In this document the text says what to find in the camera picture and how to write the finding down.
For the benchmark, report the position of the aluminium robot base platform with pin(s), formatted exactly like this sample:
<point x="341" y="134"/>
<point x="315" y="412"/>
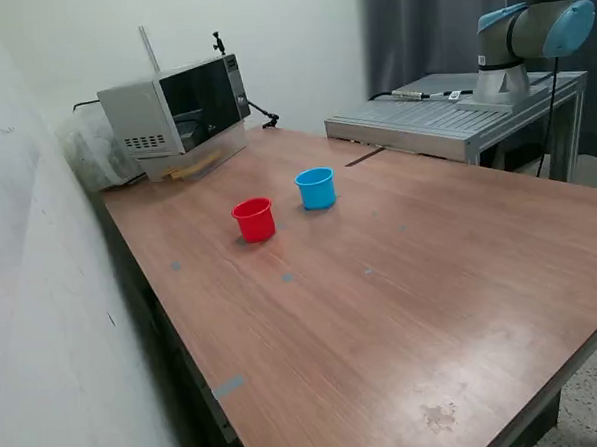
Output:
<point x="423" y="122"/>

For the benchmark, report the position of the silver blue UR5e robot arm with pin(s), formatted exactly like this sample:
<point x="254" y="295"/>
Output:
<point x="529" y="31"/>

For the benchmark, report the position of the dark tape strip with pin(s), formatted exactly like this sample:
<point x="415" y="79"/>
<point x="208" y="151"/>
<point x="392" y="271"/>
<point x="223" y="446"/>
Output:
<point x="365" y="157"/>

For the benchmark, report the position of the blue cup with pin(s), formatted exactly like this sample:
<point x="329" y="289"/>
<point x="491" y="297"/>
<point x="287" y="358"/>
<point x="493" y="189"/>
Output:
<point x="318" y="190"/>

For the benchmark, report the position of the thin white rod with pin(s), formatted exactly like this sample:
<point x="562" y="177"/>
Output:
<point x="149" y="48"/>

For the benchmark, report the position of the red cup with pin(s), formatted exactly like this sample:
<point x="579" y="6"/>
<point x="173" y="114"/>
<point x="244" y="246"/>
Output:
<point x="253" y="223"/>

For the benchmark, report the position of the wooden sticks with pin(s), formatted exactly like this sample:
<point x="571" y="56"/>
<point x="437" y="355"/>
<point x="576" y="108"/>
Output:
<point x="190" y="169"/>

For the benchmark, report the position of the silver microwave oven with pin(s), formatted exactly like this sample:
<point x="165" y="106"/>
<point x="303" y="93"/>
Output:
<point x="138" y="117"/>

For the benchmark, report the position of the grey tape piece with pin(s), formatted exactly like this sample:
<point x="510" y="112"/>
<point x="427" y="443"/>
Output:
<point x="228" y="386"/>

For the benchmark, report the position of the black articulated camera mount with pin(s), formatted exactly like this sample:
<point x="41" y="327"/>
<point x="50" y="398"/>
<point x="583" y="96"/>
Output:
<point x="269" y="119"/>

